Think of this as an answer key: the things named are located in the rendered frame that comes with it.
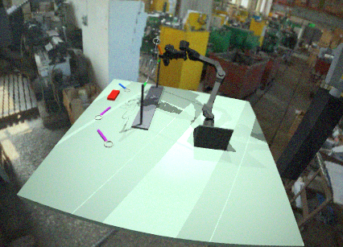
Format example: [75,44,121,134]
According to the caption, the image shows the red rectangular block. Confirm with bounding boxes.
[107,89,120,101]

